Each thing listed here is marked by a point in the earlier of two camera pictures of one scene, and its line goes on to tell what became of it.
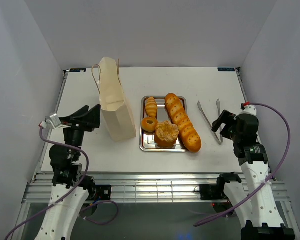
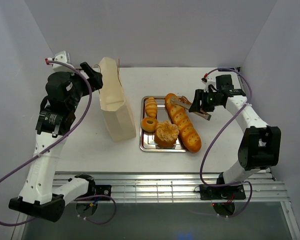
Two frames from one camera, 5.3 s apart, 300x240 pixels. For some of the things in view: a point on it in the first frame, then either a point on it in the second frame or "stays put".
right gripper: x=226 y=118 to x=200 y=95
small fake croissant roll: x=151 y=107 stays put
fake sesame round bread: x=166 y=134 stays put
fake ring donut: x=149 y=124 stays put
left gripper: x=87 y=119 to x=95 y=78
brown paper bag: x=114 y=108 stays put
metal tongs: x=208 y=123 to x=184 y=101
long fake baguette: x=189 y=135 stays put
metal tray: x=147 y=139 stays put
